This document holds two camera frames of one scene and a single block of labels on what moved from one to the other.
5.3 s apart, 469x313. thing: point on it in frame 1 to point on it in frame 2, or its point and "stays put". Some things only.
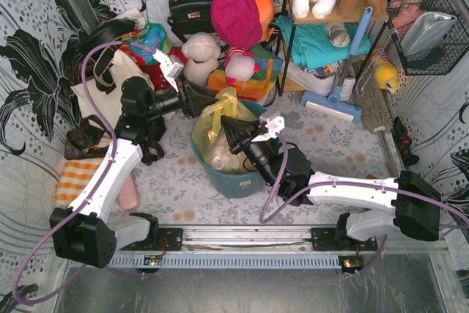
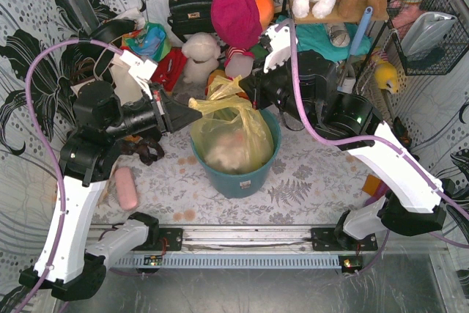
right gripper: (244, 141) to (254, 89)
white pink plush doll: (239, 65) stays put
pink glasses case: (127, 196) stays put
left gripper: (187, 97) to (161, 113)
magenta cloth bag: (235, 15) stays put
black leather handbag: (191, 14) stays put
